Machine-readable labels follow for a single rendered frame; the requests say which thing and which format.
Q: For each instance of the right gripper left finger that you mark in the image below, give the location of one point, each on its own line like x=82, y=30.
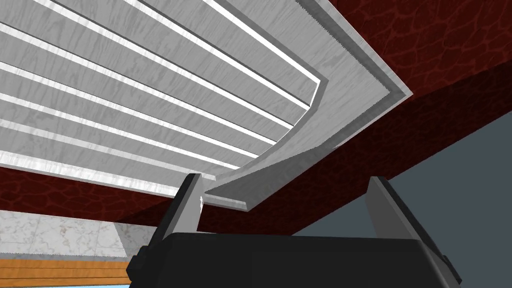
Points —
x=184, y=208

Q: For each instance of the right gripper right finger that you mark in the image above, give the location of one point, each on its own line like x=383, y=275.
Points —
x=390, y=216

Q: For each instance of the grey louvered door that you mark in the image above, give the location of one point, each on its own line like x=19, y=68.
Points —
x=160, y=100

